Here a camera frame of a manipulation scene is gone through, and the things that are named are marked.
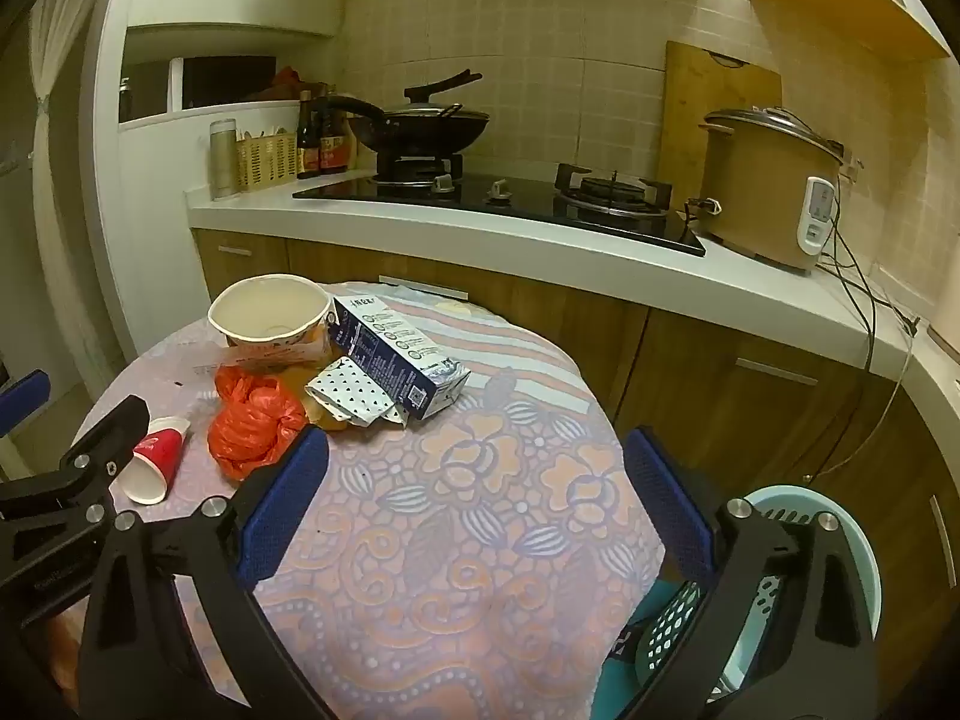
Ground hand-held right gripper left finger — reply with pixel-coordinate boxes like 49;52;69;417
79;427;338;720

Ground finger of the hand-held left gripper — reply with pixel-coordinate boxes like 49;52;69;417
0;394;151;586
0;369;52;440

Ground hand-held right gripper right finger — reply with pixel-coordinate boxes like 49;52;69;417
622;426;882;720

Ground red paper cup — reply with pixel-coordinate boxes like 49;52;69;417
120;416;192;505

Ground orange peel piece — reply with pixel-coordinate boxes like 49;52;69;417
304;397;353;432

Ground light blue perforated basket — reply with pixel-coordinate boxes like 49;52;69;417
592;486;882;720

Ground blue white milk carton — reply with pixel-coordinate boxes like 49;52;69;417
326;295;472;421

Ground person's left hand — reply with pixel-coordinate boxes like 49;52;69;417
41;607;85;698

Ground orange plastic bag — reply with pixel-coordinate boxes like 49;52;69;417
208;366;308;481

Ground polka-dot paper wrapper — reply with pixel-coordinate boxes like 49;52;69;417
304;358;406;428

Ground floral tablecloth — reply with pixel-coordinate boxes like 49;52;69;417
71;281;668;720

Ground white paper noodle bowl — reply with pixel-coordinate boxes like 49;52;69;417
208;274;335;368

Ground steel canister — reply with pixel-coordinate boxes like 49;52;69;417
210;118;241;201

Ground yellow chopstick holder basket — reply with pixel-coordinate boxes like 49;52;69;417
238;127;299;192

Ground brown rice cooker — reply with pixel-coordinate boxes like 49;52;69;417
701;106;847;275

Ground black glass gas stove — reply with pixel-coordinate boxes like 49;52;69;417
292;154;707;256

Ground dark window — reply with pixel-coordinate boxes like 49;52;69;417
120;56;278;121

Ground red plastic bag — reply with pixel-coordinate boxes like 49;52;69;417
247;66;331;102

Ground black wok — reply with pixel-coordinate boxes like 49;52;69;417
319;94;490;156

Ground wooden cutting board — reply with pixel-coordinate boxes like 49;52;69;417
658;40;783;188

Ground black wok lid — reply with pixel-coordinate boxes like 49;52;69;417
384;69;488;122

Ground white cable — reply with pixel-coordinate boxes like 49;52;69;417
821;330;920;485

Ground black power cable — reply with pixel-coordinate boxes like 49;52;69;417
686;195;920;376

